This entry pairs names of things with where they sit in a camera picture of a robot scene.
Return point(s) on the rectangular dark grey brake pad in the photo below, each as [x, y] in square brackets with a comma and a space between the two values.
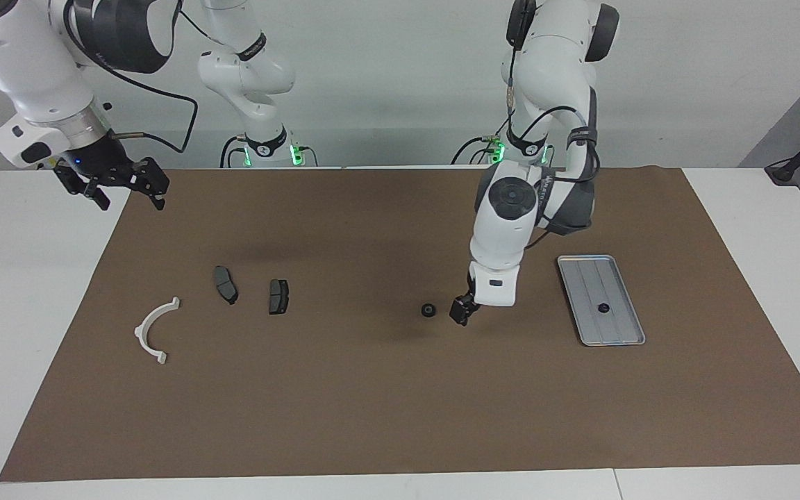
[278, 296]

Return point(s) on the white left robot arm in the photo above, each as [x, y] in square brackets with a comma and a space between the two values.
[511, 229]

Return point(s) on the curved dark grey brake pad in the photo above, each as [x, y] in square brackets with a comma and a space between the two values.
[226, 285]

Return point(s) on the brown table mat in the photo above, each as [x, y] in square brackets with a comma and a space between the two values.
[400, 389]

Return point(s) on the white semicircular bracket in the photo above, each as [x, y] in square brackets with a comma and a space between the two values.
[141, 333]

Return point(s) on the silver metal tray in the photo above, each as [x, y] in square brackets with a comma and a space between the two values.
[626, 333]

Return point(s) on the large black bearing gear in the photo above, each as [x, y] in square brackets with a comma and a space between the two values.
[428, 310]

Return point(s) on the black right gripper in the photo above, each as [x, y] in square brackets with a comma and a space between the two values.
[105, 160]

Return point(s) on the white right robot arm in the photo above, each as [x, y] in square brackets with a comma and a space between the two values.
[25, 62]

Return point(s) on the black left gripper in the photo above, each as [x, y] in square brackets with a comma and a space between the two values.
[469, 298]

